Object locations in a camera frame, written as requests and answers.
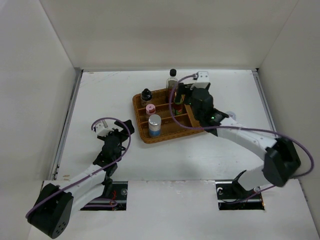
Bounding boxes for silver-lid blue-label jar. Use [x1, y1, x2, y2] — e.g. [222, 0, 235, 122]
[148, 114, 162, 137]

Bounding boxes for tall clear black-cap bottle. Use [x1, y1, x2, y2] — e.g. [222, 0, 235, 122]
[166, 68, 178, 102]

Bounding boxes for pink-cap spice bottle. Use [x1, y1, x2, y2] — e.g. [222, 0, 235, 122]
[145, 103, 156, 121]

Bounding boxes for brown wicker divided basket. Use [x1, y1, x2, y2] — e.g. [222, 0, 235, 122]
[132, 88, 204, 144]

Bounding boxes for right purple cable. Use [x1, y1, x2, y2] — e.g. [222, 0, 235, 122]
[168, 73, 315, 201]

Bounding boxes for white-lid brown spice jar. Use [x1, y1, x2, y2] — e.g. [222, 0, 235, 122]
[225, 111, 236, 120]

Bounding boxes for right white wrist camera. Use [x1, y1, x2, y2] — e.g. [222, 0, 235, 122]
[192, 71, 210, 89]

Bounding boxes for black-cap spice bottle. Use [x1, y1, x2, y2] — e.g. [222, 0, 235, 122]
[140, 88, 153, 107]

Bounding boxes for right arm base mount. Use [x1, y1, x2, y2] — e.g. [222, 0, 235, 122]
[215, 180, 265, 211]

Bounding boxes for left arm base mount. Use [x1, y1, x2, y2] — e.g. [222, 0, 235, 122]
[80, 181, 129, 211]

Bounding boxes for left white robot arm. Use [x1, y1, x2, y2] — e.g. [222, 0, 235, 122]
[25, 117, 135, 239]

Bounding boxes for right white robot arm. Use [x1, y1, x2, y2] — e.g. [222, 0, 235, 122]
[175, 83, 301, 198]

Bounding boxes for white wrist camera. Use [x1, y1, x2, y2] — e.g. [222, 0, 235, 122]
[93, 122, 113, 137]
[192, 71, 210, 89]

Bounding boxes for yellow-cap red sauce bottle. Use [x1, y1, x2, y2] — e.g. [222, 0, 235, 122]
[172, 94, 183, 116]

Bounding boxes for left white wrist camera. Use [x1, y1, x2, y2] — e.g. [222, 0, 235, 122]
[93, 122, 113, 137]

